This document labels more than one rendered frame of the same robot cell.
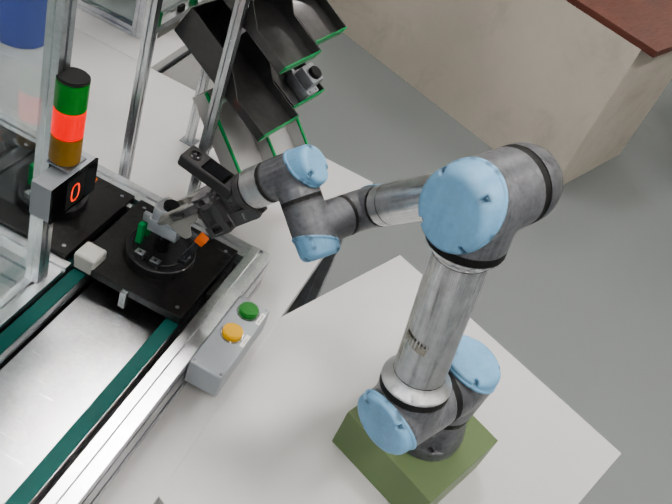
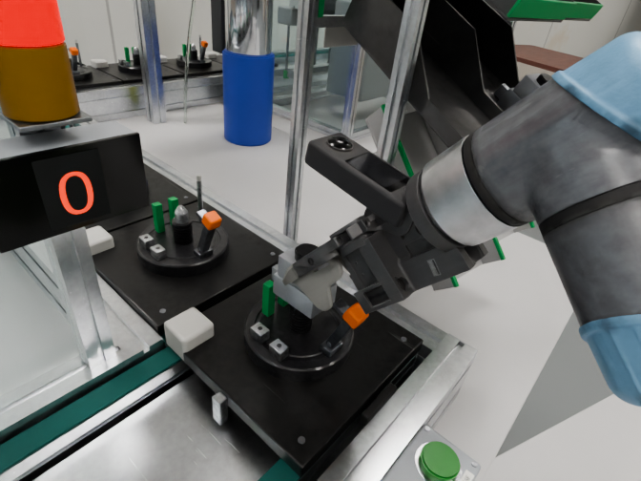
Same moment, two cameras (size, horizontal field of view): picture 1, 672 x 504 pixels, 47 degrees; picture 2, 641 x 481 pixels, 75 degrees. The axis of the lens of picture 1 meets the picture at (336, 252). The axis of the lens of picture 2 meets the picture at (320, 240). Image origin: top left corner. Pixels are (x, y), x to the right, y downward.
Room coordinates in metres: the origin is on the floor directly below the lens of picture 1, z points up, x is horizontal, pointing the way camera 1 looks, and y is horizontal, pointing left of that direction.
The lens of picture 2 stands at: (0.80, 0.12, 1.38)
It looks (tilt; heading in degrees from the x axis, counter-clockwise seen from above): 34 degrees down; 31
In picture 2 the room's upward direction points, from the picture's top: 7 degrees clockwise
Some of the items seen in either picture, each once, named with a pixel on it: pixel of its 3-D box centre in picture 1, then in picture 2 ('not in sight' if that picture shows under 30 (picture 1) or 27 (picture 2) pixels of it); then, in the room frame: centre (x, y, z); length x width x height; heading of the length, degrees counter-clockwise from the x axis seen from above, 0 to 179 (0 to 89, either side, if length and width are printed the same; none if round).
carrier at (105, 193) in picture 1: (54, 181); (181, 227); (1.15, 0.58, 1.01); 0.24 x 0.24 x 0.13; 84
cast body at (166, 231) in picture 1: (164, 215); (299, 270); (1.12, 0.33, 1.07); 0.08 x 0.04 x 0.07; 84
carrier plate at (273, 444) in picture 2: (159, 258); (298, 341); (1.12, 0.32, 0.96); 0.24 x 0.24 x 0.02; 84
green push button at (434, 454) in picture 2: (248, 311); (438, 464); (1.08, 0.11, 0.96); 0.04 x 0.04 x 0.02
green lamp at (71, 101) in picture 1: (71, 92); not in sight; (0.95, 0.46, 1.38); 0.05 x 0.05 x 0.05
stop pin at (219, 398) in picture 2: (123, 299); (219, 407); (1.00, 0.34, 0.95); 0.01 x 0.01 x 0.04; 84
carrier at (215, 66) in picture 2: not in sight; (193, 53); (2.03, 1.57, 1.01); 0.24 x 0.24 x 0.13; 84
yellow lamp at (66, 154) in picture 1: (65, 145); (33, 77); (0.95, 0.46, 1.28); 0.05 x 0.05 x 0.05
